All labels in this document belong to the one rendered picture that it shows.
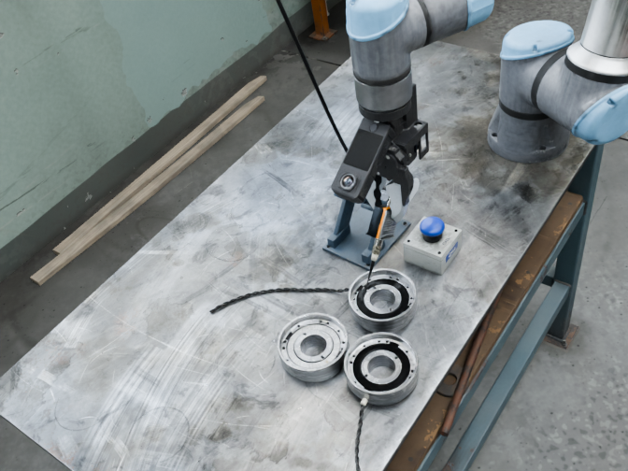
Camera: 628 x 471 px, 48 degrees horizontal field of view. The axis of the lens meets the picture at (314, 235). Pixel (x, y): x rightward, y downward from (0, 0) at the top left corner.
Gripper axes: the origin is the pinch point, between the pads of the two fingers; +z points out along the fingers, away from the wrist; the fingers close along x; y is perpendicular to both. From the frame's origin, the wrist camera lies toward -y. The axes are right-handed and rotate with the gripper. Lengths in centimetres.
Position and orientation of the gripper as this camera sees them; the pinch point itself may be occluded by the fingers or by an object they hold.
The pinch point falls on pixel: (385, 214)
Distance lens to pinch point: 107.8
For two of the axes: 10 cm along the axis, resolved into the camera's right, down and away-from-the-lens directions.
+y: 6.1, -6.2, 4.9
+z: 1.4, 7.0, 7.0
